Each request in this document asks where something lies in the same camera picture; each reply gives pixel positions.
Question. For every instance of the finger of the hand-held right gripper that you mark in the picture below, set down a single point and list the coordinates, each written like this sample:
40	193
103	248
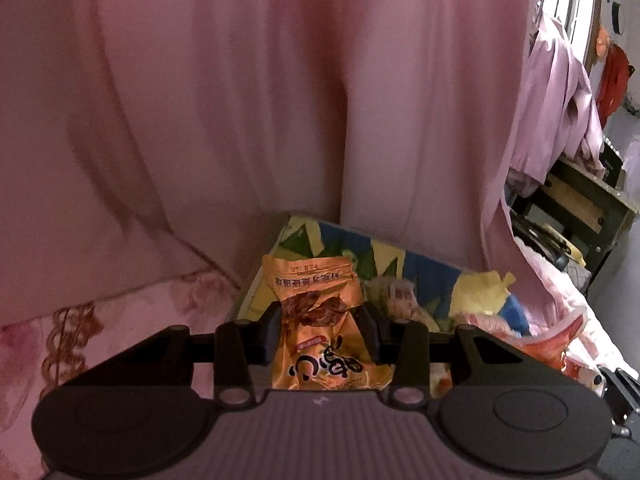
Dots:
622	390

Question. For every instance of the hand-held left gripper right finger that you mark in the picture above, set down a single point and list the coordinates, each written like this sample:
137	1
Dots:
367	332

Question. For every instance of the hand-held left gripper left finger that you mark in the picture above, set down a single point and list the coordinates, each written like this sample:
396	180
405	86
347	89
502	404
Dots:
272	332

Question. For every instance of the yellow orange snack packet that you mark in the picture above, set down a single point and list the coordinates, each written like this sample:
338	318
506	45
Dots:
320	320

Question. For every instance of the clear packet of brown snacks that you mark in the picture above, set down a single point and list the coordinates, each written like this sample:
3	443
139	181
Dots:
402	295

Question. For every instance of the orange red snack packet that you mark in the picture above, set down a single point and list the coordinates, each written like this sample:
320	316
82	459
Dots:
560	345

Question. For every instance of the cardboard tray with colourful lining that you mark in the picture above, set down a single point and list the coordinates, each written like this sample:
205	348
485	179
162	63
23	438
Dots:
425	270

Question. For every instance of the pink floral bedsheet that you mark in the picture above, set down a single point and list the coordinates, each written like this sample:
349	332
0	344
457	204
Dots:
150	305

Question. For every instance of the black handbag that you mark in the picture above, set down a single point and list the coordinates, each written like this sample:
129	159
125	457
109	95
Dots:
540	240

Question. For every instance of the dark wooden desk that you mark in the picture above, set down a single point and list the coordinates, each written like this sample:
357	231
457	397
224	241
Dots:
590	200

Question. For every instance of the pink curtain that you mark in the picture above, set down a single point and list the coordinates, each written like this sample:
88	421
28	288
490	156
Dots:
250	110

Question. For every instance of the black box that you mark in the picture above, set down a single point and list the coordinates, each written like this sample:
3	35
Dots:
612	162

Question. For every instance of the lavender hanging garment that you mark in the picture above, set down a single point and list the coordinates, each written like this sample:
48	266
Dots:
550	100

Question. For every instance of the red hanging cloth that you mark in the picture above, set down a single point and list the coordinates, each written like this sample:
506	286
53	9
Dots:
612	80

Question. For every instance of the window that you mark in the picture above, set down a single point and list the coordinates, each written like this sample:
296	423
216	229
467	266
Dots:
575	0

